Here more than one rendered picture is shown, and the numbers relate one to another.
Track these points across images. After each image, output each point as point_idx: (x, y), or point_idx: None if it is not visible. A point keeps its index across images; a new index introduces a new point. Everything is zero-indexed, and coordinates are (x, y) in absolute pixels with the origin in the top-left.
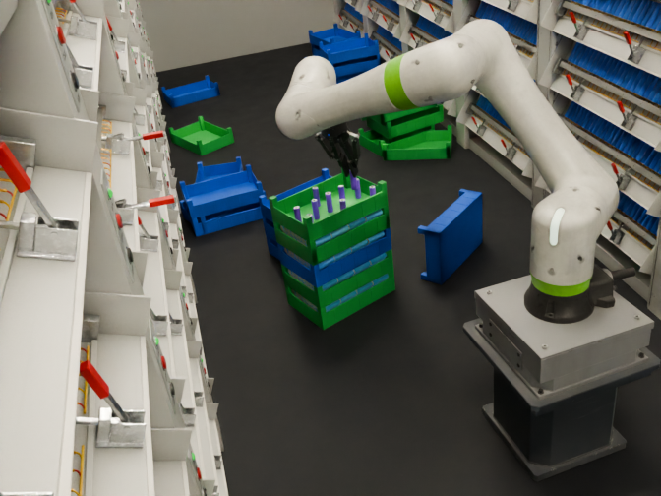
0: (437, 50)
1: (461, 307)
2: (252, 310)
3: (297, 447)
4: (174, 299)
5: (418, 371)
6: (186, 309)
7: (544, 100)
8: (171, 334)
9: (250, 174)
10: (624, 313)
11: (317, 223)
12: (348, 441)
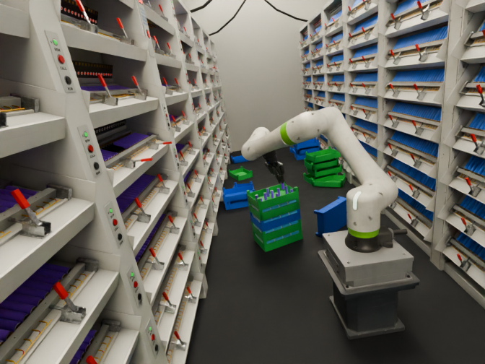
0: (301, 115)
1: None
2: (237, 240)
3: (237, 301)
4: (182, 221)
5: (303, 276)
6: (191, 227)
7: (358, 143)
8: (173, 233)
9: (252, 187)
10: (397, 251)
11: (263, 201)
12: (261, 302)
